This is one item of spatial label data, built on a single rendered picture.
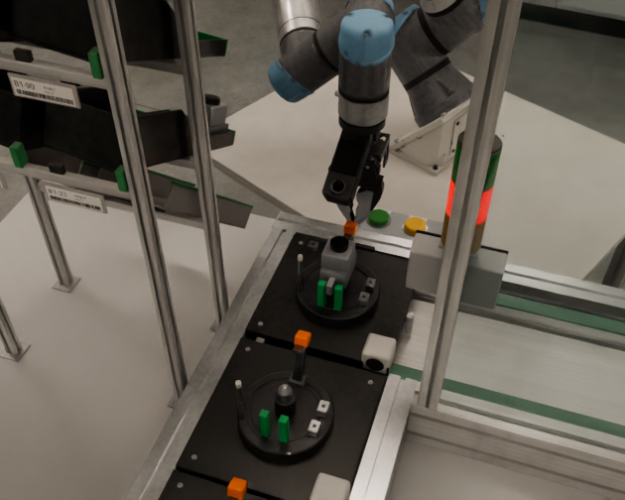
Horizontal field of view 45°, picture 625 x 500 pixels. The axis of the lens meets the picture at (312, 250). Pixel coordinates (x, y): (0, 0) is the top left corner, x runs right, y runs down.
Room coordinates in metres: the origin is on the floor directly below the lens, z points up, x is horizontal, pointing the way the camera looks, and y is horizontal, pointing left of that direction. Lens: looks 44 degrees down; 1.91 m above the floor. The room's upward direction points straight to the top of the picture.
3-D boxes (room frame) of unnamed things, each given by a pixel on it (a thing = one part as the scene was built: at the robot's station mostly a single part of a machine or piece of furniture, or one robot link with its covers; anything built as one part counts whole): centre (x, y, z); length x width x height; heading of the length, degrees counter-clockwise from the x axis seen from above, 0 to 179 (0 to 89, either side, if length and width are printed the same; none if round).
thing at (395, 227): (1.03, -0.19, 0.93); 0.21 x 0.07 x 0.06; 72
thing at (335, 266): (0.84, -0.04, 1.06); 0.08 x 0.04 x 0.07; 162
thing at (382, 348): (0.73, -0.10, 0.97); 0.05 x 0.05 x 0.04; 72
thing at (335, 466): (0.61, 0.04, 1.01); 0.24 x 0.24 x 0.13; 72
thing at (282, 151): (1.39, -0.27, 0.84); 0.90 x 0.70 x 0.03; 47
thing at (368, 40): (0.95, -0.07, 1.36); 0.09 x 0.08 x 0.11; 174
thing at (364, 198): (0.95, -0.09, 1.10); 0.06 x 0.03 x 0.09; 162
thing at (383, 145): (0.96, -0.08, 1.21); 0.09 x 0.08 x 0.12; 162
